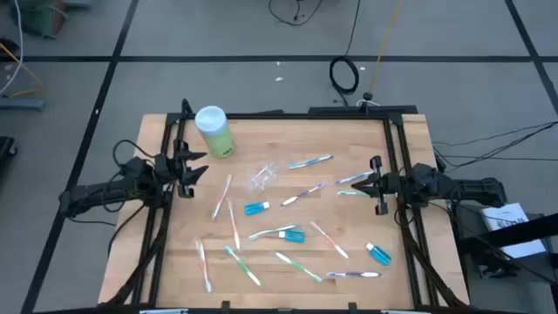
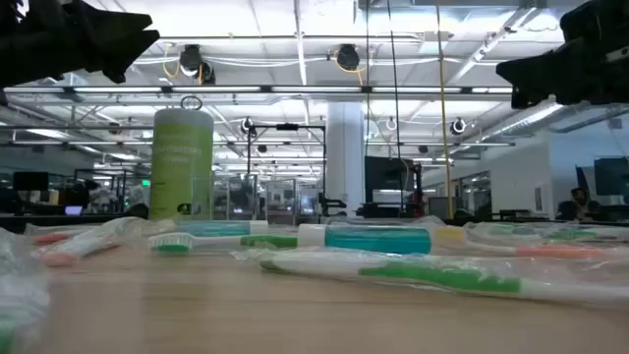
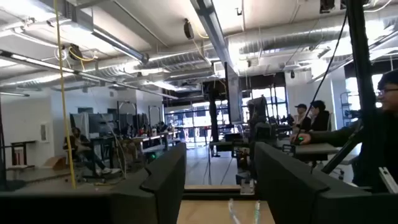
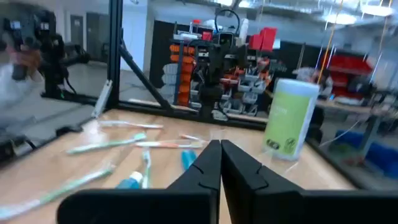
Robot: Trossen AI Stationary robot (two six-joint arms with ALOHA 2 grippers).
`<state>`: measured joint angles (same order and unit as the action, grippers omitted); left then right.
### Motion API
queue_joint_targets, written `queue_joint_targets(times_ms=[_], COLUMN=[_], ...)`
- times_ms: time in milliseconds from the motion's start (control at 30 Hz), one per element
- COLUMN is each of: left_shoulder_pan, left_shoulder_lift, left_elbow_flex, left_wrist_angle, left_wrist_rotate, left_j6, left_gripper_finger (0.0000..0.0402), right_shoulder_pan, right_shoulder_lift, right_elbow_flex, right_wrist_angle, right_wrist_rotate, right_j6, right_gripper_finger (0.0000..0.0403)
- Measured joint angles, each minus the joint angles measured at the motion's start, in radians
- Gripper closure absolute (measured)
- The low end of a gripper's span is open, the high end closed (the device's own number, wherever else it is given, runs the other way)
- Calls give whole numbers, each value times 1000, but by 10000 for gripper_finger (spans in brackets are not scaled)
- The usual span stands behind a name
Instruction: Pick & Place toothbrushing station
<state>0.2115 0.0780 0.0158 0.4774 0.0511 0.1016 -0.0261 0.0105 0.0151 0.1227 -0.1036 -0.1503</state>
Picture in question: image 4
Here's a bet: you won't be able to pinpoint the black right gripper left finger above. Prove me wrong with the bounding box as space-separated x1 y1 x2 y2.
57 139 222 224

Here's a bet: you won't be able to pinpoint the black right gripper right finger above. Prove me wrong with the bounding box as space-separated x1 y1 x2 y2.
221 139 398 224

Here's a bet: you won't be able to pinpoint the small blue bottle white cap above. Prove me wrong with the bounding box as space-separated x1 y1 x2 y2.
115 171 144 190
181 149 198 171

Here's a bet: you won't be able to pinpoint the green and white toothbrush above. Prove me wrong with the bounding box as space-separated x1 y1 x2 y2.
0 164 116 221
141 148 152 190
66 133 147 156

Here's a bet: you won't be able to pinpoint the grey storage bins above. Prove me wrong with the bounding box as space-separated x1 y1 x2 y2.
217 71 268 116

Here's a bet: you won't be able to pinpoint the red storage bins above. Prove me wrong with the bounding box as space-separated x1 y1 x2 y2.
248 27 278 52

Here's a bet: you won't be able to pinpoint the shelf with orange bins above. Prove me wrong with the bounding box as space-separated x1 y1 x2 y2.
161 43 200 108

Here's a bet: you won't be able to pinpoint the green wipes canister white lid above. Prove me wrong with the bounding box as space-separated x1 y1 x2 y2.
262 78 320 162

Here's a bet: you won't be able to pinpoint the blue storage bins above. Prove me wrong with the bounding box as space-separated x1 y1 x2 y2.
334 129 398 180

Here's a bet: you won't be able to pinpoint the wooden workbench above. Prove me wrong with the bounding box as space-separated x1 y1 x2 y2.
315 98 398 116

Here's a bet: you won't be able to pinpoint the shelf with red bins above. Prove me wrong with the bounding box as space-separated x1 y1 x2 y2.
323 54 374 99

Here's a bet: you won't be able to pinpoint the person's hand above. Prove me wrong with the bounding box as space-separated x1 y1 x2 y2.
9 46 43 74

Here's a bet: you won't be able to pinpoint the person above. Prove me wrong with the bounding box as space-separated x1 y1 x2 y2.
0 46 44 131

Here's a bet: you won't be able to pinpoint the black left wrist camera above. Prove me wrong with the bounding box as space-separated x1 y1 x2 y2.
216 30 234 47

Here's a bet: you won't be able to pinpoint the black camera cable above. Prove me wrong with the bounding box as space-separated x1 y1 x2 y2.
214 8 241 35

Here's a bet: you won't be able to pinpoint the yellow cable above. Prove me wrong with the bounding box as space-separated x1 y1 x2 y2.
317 0 345 85

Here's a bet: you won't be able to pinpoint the black aluminium table frame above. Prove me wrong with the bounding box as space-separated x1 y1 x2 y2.
0 0 398 191

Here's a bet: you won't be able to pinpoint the silver metal bracket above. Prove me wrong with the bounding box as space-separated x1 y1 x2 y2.
91 79 113 119

